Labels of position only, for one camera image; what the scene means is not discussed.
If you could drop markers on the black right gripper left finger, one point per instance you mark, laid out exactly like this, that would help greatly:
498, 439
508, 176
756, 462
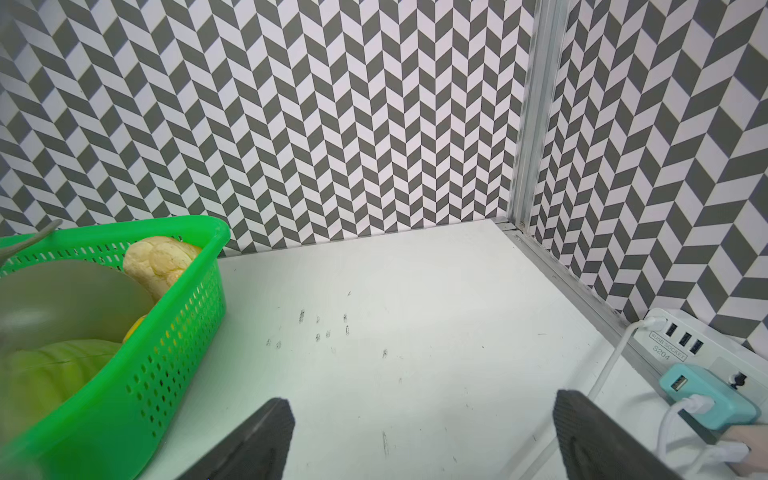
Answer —
256, 449

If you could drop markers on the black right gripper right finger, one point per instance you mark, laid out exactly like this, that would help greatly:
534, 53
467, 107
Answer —
593, 446

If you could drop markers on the white power strip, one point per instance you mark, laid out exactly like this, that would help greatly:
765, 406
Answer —
685, 339

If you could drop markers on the teal usb charger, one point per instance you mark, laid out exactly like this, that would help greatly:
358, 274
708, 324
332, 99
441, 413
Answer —
682, 381

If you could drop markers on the green plastic basket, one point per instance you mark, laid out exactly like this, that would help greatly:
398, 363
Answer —
111, 428

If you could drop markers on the cream cauliflower toy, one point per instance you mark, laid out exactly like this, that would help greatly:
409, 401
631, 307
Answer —
157, 263

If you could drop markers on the light green cabbage toy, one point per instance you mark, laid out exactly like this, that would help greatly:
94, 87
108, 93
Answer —
36, 382

